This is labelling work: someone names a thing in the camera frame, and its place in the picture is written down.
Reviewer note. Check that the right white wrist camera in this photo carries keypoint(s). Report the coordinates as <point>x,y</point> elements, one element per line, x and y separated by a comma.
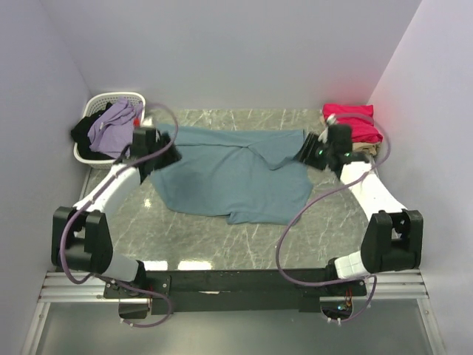
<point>329,121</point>

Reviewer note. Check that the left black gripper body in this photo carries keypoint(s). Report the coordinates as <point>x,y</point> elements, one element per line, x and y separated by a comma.
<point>165,159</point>

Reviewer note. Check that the teal blue t shirt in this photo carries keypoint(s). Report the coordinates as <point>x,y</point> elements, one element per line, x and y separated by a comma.
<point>246,176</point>

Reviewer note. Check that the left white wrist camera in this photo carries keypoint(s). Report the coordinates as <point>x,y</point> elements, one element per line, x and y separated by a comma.
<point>148,122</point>

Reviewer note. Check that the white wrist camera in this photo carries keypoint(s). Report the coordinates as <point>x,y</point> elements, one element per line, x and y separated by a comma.
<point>329,121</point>
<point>148,122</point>

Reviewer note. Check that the white plastic laundry basket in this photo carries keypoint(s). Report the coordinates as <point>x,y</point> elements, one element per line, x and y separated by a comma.
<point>97,103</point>

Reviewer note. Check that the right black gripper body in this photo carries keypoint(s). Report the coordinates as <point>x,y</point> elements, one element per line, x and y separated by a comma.
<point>315,152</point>

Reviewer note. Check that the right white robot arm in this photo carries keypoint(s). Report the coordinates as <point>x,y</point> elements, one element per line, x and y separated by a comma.
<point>393,239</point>

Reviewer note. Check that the lilac t shirt in basket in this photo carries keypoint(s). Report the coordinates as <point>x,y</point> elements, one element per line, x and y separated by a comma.
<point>113,130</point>

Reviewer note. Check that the folded red t shirt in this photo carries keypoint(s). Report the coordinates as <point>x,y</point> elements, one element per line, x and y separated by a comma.
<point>360,118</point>

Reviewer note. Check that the black base beam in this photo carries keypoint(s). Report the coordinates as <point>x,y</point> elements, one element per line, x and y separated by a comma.
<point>243,290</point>

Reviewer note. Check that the black garment in basket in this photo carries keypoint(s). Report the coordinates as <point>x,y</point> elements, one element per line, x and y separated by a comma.
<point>79,134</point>

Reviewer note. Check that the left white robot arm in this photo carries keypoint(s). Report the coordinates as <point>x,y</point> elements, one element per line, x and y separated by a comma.
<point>81,242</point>

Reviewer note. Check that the folded tan t shirt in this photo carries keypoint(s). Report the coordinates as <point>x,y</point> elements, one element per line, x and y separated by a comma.
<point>366,147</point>

